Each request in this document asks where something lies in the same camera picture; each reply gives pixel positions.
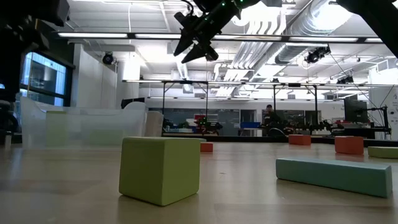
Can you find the black ceiling-mounted device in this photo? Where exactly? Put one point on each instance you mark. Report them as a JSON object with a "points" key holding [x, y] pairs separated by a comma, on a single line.
{"points": [[315, 56], [345, 80]]}

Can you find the clear plastic bin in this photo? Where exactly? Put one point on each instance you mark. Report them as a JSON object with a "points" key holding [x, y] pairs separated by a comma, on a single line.
{"points": [[81, 121]]}

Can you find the black chair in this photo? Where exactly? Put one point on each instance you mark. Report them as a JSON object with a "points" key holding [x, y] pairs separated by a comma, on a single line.
{"points": [[7, 121]]}

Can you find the black computer monitor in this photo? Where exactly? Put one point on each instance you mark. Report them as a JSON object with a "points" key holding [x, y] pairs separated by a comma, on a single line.
{"points": [[133, 101], [355, 111]]}

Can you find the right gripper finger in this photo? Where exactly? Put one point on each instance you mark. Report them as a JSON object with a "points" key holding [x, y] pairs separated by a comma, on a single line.
{"points": [[205, 51], [186, 42]]}

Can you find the black background rig frame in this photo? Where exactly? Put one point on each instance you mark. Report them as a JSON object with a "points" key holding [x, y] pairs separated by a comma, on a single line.
{"points": [[294, 84], [186, 82]]}

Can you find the white ceiling pipe bundle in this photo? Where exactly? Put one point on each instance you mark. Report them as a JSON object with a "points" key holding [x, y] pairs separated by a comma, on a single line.
{"points": [[248, 53]]}

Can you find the red cube block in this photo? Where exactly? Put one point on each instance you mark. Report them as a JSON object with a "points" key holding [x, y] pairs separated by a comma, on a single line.
{"points": [[349, 145]]}

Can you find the black beam with light strips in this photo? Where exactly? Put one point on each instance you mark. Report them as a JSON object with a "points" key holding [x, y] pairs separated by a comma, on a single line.
{"points": [[93, 35]]}

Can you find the person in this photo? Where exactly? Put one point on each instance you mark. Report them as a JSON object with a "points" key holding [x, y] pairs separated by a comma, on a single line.
{"points": [[270, 119]]}

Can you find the background robot with green lights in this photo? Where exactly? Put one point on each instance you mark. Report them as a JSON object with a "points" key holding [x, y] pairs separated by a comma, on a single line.
{"points": [[206, 126]]}

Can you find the black ceiling spotlight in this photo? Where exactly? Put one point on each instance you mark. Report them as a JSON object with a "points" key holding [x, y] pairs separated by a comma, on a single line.
{"points": [[108, 58]]}

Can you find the teal rectangular block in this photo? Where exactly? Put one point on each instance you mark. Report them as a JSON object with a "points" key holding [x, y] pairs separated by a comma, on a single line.
{"points": [[332, 175]]}

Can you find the red rectangular block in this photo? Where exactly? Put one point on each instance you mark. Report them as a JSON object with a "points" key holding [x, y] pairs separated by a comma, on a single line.
{"points": [[207, 147], [299, 140]]}

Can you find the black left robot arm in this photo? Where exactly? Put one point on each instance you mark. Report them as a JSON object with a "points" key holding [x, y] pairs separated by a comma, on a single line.
{"points": [[18, 46]]}

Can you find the large dark-framed window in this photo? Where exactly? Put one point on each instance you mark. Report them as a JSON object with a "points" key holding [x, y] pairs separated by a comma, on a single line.
{"points": [[43, 74]]}

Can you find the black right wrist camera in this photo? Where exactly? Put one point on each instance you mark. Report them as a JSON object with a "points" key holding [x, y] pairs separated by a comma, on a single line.
{"points": [[183, 21]]}

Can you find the blue storage bin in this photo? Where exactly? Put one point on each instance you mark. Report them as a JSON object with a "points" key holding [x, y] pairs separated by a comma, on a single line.
{"points": [[250, 125]]}

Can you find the black aluminium table frame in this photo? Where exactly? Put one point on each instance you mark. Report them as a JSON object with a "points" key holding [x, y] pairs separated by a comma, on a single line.
{"points": [[248, 139]]}

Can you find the green cube block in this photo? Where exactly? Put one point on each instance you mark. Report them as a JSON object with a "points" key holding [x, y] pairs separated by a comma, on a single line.
{"points": [[158, 171]]}

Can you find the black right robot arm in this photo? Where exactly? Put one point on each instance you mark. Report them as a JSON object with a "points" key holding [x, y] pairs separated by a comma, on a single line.
{"points": [[373, 18]]}

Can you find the small grey cylinder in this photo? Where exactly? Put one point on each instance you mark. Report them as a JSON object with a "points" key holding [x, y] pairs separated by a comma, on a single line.
{"points": [[8, 140]]}

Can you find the silver ventilation duct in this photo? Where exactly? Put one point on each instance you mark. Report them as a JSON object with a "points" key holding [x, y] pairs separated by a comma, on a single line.
{"points": [[306, 28]]}

